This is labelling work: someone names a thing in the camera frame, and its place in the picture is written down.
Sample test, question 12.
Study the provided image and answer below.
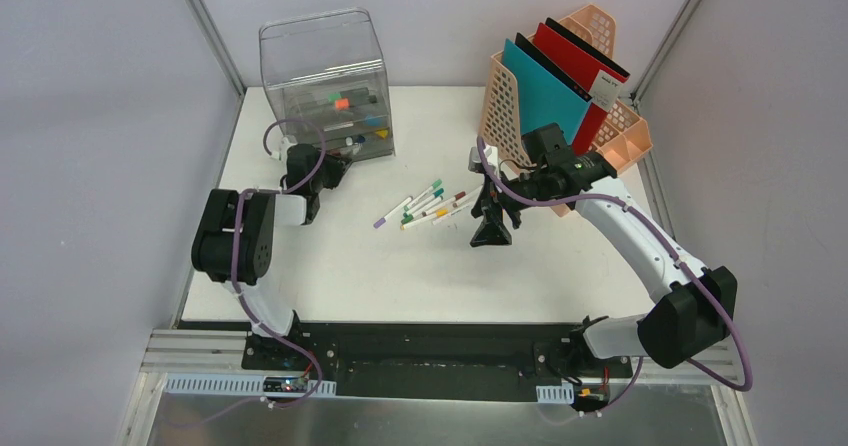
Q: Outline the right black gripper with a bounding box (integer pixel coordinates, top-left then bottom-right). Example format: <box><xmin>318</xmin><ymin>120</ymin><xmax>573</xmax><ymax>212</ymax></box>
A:
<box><xmin>471</xmin><ymin>167</ymin><xmax>551</xmax><ymax>247</ymax></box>

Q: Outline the brown cap marker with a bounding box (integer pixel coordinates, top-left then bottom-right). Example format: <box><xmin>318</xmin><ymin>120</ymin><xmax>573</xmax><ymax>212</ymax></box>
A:
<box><xmin>453</xmin><ymin>186</ymin><xmax>483</xmax><ymax>207</ymax></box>

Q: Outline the yellow cap marker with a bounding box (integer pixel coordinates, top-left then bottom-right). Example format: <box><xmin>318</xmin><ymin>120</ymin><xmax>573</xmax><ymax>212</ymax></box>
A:
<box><xmin>400</xmin><ymin>208</ymin><xmax>449</xmax><ymax>230</ymax></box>

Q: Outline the orange cap black highlighter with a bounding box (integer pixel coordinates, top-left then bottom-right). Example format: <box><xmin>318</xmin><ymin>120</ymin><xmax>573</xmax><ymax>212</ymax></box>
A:
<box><xmin>334</xmin><ymin>95</ymin><xmax>378</xmax><ymax>111</ymax></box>

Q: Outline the blue cap black highlighter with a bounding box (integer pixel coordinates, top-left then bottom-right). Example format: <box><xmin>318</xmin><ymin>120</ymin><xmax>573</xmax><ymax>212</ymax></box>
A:
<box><xmin>344</xmin><ymin>115</ymin><xmax>386</xmax><ymax>129</ymax></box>

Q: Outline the green cap black highlighter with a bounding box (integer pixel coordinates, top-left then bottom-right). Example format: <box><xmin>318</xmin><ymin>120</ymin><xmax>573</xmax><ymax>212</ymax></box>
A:
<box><xmin>328</xmin><ymin>87</ymin><xmax>370</xmax><ymax>103</ymax></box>

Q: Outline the clear grey drawer organizer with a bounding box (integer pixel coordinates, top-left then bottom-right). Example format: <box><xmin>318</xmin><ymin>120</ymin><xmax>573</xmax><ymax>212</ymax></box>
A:
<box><xmin>258</xmin><ymin>8</ymin><xmax>395</xmax><ymax>162</ymax></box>

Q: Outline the purple cap marker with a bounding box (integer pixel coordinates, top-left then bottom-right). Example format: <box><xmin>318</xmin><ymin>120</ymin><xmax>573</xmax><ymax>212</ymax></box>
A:
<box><xmin>373</xmin><ymin>196</ymin><xmax>413</xmax><ymax>229</ymax></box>

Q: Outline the teal folder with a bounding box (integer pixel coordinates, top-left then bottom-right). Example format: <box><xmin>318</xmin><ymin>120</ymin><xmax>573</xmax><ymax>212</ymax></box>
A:
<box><xmin>501</xmin><ymin>33</ymin><xmax>591</xmax><ymax>152</ymax></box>

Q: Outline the red folder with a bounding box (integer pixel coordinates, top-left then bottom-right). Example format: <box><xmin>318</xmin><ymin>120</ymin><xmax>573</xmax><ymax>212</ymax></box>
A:
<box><xmin>532</xmin><ymin>18</ymin><xmax>630</xmax><ymax>154</ymax></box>

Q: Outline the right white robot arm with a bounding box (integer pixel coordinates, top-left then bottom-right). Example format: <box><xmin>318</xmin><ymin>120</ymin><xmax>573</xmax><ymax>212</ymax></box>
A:
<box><xmin>468</xmin><ymin>124</ymin><xmax>738</xmax><ymax>376</ymax></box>

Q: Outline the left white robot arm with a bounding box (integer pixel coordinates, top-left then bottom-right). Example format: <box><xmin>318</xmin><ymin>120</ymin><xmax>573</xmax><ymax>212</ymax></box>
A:
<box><xmin>190</xmin><ymin>144</ymin><xmax>353</xmax><ymax>371</ymax></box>

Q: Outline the dark red cap marker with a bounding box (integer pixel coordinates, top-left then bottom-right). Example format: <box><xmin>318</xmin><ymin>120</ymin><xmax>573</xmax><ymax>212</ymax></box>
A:
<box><xmin>424</xmin><ymin>191</ymin><xmax>466</xmax><ymax>216</ymax></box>

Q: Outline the teal cap marker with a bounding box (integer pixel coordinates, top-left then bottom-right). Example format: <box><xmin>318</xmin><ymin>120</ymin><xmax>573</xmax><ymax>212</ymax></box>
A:
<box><xmin>405</xmin><ymin>188</ymin><xmax>444</xmax><ymax>216</ymax></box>

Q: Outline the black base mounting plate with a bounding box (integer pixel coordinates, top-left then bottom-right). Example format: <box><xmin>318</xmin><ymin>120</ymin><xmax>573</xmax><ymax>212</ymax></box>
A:
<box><xmin>179</xmin><ymin>321</ymin><xmax>637</xmax><ymax>402</ymax></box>

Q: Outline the peach plastic file rack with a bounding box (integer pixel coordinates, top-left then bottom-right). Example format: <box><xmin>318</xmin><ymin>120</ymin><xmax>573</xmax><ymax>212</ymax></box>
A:
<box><xmin>479</xmin><ymin>4</ymin><xmax>653</xmax><ymax>174</ymax></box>

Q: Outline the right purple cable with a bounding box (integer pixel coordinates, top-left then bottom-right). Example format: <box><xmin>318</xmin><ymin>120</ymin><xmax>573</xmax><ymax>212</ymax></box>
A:
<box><xmin>475</xmin><ymin>134</ymin><xmax>755</xmax><ymax>419</ymax></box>

